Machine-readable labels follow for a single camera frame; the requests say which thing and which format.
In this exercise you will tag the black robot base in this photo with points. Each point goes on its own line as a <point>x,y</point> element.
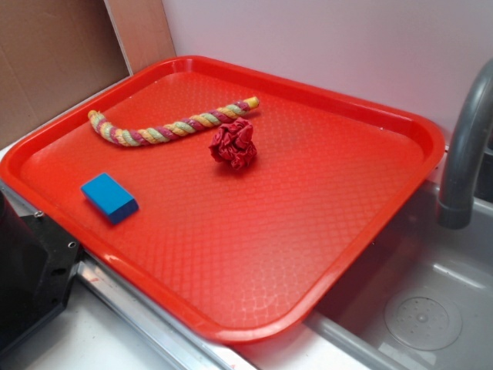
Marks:
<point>38,263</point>

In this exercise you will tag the crumpled red cloth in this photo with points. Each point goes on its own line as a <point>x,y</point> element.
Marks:
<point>233,144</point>

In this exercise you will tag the brown cardboard panel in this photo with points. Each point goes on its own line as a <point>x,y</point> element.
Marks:
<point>55,54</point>

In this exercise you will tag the blue rectangular block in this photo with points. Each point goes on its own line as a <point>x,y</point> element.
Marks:
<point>111,199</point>

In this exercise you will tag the grey plastic sink basin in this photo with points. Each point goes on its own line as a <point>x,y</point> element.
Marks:
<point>419,296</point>

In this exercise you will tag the red plastic tray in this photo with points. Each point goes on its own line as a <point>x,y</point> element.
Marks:
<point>237,256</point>

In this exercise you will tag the grey sink faucet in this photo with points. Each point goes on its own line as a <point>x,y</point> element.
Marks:
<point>468,166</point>

